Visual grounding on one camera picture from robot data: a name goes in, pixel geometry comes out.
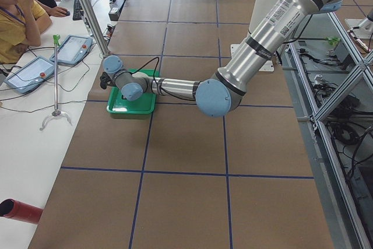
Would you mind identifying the red cylinder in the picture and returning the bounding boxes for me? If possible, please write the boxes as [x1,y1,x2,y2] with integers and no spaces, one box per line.
[1,198,43,225]

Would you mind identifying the aluminium frame rail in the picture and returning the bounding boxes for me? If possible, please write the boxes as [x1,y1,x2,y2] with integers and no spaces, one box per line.
[279,9,372,248]

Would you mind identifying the grey aluminium frame post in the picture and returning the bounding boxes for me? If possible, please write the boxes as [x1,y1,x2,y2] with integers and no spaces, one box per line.
[80,0,111,58]

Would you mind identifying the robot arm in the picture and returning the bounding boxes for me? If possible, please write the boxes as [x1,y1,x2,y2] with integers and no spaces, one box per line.
[100,0,342,117]

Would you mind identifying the teach pendant near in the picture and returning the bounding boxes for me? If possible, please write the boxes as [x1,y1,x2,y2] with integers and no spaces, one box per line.
[4,56,55,94]

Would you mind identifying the green plastic tray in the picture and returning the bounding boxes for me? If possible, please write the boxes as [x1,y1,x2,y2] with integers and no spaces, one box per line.
[107,69,159,119]

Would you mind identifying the teach pendant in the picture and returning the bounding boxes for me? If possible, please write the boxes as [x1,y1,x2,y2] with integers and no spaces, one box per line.
[4,56,55,94]
[53,34,93,66]

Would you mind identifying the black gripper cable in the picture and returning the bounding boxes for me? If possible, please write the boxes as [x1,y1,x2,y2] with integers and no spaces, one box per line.
[128,55,202,103]

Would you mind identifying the teach pendant far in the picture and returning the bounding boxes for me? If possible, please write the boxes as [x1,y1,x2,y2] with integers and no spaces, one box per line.
[53,34,93,66]

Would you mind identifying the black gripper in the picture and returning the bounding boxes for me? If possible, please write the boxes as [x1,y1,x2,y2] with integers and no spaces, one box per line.
[100,72,112,89]

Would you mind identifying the reacher grabber tool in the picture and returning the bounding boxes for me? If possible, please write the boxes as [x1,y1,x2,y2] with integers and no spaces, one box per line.
[39,34,72,131]

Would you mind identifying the black keyboard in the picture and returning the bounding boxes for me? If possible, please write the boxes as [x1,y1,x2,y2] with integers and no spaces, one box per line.
[72,0,84,20]

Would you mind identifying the person in yellow shirt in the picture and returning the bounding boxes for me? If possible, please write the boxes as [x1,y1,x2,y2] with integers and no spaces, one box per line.
[1,0,52,64]

